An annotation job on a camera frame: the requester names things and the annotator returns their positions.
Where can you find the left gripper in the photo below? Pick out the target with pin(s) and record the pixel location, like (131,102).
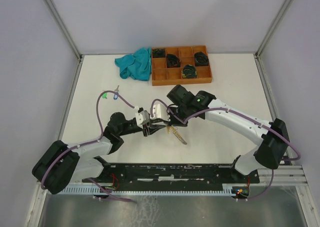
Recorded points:
(151,129)

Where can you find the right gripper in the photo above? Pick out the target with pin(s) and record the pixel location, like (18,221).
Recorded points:
(171,122)

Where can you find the blue tag key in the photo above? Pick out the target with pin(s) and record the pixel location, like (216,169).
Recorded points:
(116,91)

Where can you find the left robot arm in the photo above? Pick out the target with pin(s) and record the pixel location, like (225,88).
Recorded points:
(64,163)

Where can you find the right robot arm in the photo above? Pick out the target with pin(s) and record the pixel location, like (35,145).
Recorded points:
(271,138)

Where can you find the wooden compartment tray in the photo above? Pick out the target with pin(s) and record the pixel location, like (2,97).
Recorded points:
(163,76)

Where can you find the teal cloth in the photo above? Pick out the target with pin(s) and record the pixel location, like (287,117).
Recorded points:
(137,66)

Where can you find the green tag key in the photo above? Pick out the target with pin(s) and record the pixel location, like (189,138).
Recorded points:
(104,96)

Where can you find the rolled black orange sock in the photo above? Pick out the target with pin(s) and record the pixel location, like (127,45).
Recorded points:
(172,61)

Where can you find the rolled dark sock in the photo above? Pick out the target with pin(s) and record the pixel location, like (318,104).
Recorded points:
(158,53)

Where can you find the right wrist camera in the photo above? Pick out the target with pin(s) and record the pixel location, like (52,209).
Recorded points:
(159,111)

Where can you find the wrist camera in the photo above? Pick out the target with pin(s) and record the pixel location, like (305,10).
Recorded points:
(159,111)
(142,117)

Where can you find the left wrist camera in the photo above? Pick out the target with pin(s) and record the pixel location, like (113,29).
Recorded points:
(142,117)

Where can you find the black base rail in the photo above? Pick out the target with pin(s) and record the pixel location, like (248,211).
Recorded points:
(172,177)

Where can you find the white cable duct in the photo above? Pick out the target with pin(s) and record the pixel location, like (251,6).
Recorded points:
(92,189)

